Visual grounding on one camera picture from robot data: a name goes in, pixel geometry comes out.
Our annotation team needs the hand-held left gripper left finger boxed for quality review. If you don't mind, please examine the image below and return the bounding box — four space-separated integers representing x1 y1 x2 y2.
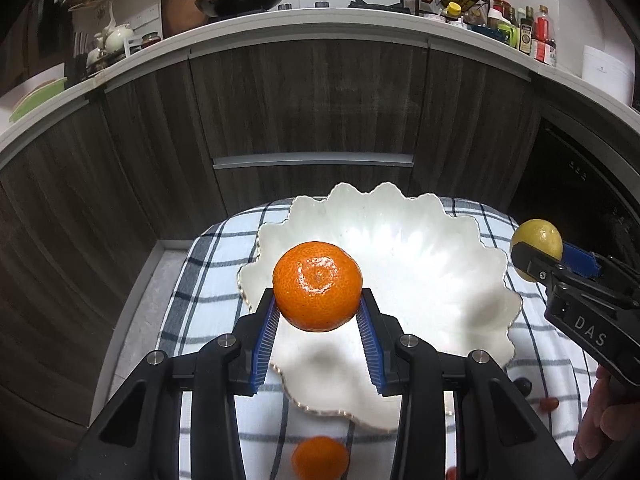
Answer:
62 287 281 480

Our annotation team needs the white teapot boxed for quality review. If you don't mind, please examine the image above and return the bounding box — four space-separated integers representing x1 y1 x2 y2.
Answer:
102 22 136 53

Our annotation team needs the black knife block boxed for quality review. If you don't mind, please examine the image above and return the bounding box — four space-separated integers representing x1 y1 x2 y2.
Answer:
65 32 91 88

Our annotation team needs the dark wood kitchen cabinet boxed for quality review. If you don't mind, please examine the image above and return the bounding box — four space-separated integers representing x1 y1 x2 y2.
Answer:
0 40 546 441

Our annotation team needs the orange mandarin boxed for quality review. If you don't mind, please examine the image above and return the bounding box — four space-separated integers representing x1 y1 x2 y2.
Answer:
291 436 350 480
272 241 364 333

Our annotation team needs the green dish tray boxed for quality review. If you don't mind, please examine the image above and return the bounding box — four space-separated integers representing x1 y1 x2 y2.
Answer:
9 77 67 123

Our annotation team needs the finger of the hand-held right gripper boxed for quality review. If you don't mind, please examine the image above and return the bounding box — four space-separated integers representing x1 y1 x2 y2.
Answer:
562 242 608 278
511 241 576 288

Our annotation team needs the yellow-green round fruit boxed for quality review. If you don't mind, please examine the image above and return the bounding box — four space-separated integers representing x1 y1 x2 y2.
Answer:
510 218 563 283

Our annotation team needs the white canister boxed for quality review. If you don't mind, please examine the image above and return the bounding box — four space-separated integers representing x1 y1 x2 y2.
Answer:
580 45 636 103

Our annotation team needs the wooden cutting board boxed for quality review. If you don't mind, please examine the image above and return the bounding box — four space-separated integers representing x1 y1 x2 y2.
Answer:
161 0 213 38

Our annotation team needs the person's right hand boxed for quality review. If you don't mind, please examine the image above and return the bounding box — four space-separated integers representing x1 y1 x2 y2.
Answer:
574 365 640 462

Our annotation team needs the white scalloped bowl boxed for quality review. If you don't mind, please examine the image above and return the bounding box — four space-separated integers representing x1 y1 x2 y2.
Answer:
237 181 523 433

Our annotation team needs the white blue checked cloth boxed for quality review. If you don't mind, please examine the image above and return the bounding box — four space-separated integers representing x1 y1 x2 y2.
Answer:
155 197 601 480

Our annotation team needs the grey drawer handle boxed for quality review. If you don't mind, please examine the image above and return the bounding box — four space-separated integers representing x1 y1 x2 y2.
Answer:
212 152 416 171

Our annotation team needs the row of condiment bottles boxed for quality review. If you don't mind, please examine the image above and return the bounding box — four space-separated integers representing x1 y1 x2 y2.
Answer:
487 0 558 68

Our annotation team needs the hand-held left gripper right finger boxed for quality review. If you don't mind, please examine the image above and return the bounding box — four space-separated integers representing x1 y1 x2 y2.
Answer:
356 287 576 480

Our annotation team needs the black dishwasher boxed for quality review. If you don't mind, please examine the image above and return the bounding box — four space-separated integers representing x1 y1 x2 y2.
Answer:
505 117 640 281

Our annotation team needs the black gas stove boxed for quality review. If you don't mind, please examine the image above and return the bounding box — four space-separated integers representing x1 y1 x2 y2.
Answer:
275 0 416 15

